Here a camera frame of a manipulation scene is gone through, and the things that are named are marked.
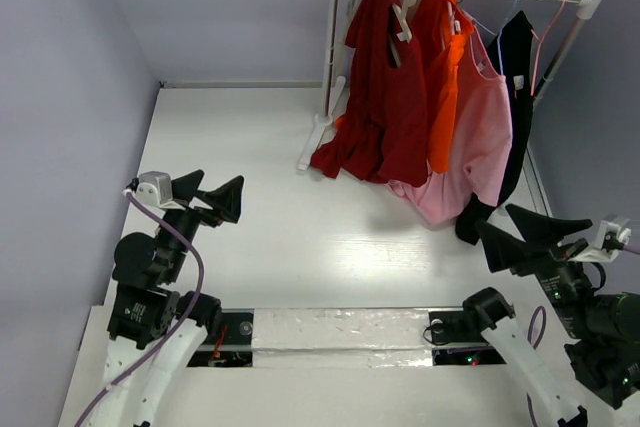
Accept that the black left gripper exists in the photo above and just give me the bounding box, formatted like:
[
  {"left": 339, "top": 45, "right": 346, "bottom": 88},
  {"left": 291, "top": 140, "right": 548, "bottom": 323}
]
[{"left": 159, "top": 167, "right": 244, "bottom": 279}]

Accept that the dark red t shirt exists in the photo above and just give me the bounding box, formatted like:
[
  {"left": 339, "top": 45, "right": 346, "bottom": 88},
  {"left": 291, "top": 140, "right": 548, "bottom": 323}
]
[{"left": 311, "top": 0, "right": 429, "bottom": 187}]

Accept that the beige wooden hanger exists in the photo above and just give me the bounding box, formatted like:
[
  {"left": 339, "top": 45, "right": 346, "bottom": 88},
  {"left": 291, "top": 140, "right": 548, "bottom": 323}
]
[{"left": 388, "top": 0, "right": 417, "bottom": 68}]

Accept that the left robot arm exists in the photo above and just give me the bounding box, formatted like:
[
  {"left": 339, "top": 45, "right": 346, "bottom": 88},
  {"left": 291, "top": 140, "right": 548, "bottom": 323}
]
[{"left": 76, "top": 170, "right": 245, "bottom": 426}]

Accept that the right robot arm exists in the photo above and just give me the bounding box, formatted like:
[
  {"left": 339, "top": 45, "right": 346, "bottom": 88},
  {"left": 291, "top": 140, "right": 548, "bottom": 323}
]
[{"left": 460, "top": 204, "right": 639, "bottom": 426}]

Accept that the pink t shirt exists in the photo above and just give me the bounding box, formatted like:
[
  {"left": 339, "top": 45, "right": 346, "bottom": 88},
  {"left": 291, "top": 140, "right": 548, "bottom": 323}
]
[{"left": 388, "top": 27, "right": 513, "bottom": 226}]

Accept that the black t shirt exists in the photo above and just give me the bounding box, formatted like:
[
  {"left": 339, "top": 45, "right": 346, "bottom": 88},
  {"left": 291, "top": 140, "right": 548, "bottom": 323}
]
[{"left": 454, "top": 9, "right": 535, "bottom": 247}]

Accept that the orange t shirt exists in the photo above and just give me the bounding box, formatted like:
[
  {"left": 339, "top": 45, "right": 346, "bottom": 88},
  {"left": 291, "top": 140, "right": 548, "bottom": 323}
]
[{"left": 408, "top": 0, "right": 473, "bottom": 174}]

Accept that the white plastic hanger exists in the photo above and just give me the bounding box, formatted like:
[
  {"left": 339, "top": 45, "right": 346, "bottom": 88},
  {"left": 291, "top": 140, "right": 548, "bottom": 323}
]
[{"left": 445, "top": 0, "right": 461, "bottom": 35}]

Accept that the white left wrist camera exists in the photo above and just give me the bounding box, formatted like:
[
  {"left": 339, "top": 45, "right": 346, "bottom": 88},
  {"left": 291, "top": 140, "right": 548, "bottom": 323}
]
[{"left": 123, "top": 171, "right": 183, "bottom": 210}]

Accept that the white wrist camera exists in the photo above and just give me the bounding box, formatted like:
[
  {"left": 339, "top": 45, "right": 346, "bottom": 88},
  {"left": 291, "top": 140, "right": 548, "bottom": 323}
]
[
  {"left": 573, "top": 215, "right": 632, "bottom": 264},
  {"left": 123, "top": 171, "right": 183, "bottom": 210}
]

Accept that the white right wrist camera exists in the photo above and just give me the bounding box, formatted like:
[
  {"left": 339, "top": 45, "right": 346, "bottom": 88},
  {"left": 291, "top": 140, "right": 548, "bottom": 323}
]
[{"left": 573, "top": 215, "right": 632, "bottom": 264}]

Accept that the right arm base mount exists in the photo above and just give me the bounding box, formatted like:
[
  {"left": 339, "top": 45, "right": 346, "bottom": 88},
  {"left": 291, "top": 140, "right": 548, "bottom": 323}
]
[{"left": 423, "top": 309, "right": 505, "bottom": 367}]

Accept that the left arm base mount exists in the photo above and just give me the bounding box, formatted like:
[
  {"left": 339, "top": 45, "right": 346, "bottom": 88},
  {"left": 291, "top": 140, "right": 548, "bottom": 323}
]
[{"left": 187, "top": 309, "right": 254, "bottom": 368}]

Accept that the pink wire hanger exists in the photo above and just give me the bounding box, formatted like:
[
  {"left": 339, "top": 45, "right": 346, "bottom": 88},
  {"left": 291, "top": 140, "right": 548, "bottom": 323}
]
[{"left": 530, "top": 0, "right": 567, "bottom": 97}]

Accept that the blue wire hanger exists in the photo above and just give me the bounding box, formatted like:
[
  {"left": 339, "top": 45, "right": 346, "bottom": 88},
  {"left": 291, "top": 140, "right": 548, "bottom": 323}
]
[{"left": 472, "top": 0, "right": 519, "bottom": 74}]

